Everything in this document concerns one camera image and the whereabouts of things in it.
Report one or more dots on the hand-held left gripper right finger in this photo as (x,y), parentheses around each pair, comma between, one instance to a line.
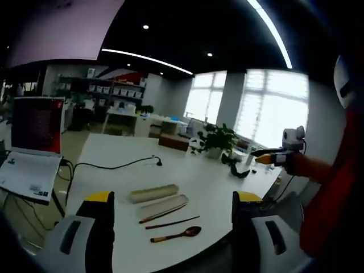
(250,241)

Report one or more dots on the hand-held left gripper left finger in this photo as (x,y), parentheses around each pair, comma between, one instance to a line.
(85,239)

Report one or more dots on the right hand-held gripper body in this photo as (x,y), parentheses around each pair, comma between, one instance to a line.
(290,140)

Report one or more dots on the dark wooden spoon utensil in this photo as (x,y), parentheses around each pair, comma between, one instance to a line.
(187,231)

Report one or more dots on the dark wooden chopstick utensil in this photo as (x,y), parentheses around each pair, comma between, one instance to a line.
(173,222)
(162,214)

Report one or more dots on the beige cutlery case tray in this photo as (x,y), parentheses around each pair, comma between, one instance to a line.
(159,206)

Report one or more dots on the beige cutlery case lid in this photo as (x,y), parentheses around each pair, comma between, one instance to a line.
(153,193)

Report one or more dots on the black curved headset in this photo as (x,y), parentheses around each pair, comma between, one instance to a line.
(239,173)

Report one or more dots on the small black object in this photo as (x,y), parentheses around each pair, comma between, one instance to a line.
(227,159)

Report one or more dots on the potted green plant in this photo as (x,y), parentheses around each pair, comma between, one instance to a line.
(219,139)

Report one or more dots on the white chest-worn device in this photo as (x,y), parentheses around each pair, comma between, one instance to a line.
(342,82)

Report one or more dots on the brown rectangular box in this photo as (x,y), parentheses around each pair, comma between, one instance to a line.
(173,142)

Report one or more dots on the long ceiling light strip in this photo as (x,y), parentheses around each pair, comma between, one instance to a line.
(148,60)
(274,31)

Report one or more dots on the white laptop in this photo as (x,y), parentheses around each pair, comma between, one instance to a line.
(34,128)

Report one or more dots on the white low cabinet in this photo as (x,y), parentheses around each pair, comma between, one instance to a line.
(125,122)

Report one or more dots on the storage shelf with bins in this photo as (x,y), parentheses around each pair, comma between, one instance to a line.
(108,91)

